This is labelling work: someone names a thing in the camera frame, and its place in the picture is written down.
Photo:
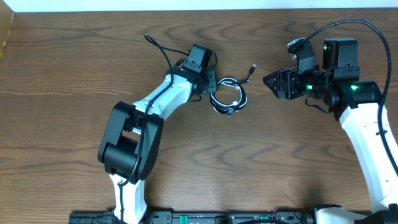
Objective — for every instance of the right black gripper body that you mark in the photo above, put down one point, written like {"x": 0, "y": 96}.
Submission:
{"x": 296, "y": 85}

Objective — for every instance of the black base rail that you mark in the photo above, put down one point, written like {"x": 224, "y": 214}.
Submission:
{"x": 285, "y": 215}

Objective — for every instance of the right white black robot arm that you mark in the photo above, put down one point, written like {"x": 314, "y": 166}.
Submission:
{"x": 354, "y": 103}

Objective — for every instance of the cardboard box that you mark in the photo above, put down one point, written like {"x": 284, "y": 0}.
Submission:
{"x": 6, "y": 20}

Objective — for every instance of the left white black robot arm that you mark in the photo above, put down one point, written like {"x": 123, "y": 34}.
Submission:
{"x": 131, "y": 140}

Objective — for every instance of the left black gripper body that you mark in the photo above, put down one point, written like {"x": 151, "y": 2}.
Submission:
{"x": 212, "y": 81}

